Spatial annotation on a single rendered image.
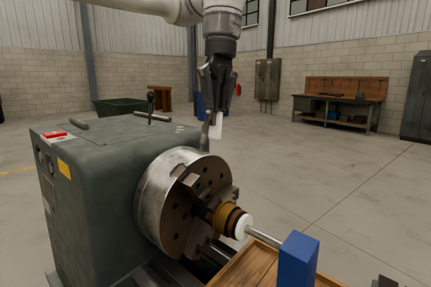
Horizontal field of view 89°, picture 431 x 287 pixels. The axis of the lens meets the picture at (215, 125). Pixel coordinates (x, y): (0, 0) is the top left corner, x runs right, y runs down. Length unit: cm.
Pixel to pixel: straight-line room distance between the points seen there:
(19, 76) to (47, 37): 172
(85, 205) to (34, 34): 1009
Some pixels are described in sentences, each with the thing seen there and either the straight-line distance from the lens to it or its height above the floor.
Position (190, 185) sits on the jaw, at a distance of 58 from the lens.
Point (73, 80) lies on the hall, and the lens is 1057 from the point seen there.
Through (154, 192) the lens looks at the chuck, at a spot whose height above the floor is 116.
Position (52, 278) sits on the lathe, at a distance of 146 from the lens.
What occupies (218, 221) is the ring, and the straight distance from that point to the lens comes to 62.
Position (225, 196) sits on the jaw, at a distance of 71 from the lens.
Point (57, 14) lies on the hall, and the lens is 1081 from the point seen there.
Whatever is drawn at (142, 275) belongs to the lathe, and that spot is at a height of 86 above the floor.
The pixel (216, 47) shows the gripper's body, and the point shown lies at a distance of 51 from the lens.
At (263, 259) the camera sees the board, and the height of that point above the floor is 89.
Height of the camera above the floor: 146
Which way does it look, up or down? 13 degrees down
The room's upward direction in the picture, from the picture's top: straight up
